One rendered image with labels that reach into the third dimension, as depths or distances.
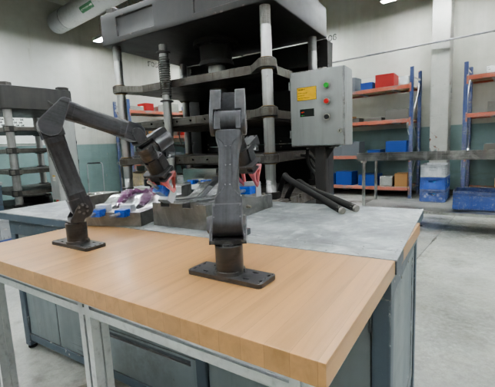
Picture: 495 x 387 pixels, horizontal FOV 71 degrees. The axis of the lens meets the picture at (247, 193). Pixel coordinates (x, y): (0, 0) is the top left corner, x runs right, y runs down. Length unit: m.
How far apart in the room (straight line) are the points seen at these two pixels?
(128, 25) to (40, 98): 3.32
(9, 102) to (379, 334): 5.23
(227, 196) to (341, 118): 1.19
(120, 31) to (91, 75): 6.69
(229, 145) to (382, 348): 0.67
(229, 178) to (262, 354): 0.40
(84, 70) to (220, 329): 8.85
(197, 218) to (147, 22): 1.55
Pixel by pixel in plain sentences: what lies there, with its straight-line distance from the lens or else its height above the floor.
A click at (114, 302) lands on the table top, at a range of 0.79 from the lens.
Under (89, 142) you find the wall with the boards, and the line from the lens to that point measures 9.06.
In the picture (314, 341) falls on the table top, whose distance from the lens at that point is 0.57.
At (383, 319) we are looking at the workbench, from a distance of 1.04.
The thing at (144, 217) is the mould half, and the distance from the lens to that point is 1.42.
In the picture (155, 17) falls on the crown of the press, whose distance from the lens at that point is 2.44.
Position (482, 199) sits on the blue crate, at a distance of 4.63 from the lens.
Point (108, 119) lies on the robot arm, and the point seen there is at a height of 1.19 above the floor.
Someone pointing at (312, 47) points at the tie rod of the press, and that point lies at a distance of 2.60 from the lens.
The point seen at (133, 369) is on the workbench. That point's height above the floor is 0.14.
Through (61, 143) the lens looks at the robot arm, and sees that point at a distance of 1.19.
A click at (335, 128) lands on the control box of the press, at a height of 1.16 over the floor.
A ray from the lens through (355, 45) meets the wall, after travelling 8.30.
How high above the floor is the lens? 1.09
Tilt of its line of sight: 8 degrees down
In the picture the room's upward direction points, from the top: 3 degrees counter-clockwise
